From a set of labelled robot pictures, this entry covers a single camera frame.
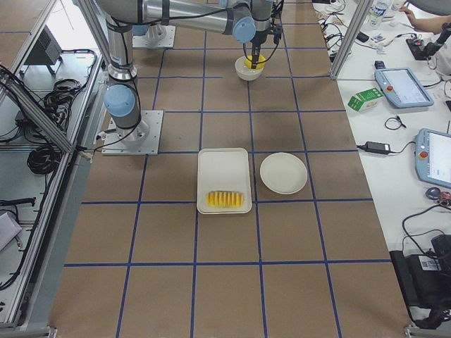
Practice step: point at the blue teach pendant far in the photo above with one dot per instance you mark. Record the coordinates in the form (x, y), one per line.
(401, 88)

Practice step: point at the white rectangular tray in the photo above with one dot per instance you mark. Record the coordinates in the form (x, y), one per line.
(223, 169)

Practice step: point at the blue teach pendant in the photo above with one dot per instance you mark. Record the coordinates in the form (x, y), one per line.
(401, 88)
(432, 157)

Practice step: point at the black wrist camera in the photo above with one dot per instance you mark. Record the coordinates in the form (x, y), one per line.
(276, 31)

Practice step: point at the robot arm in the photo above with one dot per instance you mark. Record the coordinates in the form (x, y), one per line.
(247, 21)

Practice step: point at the clear water bottle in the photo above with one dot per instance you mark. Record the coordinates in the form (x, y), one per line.
(376, 14)

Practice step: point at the white round plate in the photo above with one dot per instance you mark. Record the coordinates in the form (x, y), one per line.
(283, 173)

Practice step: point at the black power adapter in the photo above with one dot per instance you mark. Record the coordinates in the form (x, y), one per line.
(377, 148)

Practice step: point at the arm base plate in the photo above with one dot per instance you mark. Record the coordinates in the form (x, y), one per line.
(153, 36)
(144, 140)

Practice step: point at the aluminium frame post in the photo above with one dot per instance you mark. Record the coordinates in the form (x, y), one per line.
(353, 29)

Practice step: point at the white ceramic bowl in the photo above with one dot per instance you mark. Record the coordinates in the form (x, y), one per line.
(245, 72)

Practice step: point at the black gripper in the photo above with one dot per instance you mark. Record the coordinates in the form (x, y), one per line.
(256, 45)

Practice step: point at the blue teach pendant near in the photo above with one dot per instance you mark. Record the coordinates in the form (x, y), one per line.
(432, 157)

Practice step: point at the green white carton box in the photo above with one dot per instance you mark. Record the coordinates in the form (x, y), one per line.
(365, 100)

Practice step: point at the yellow lemon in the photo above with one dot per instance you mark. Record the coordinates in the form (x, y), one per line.
(257, 65)

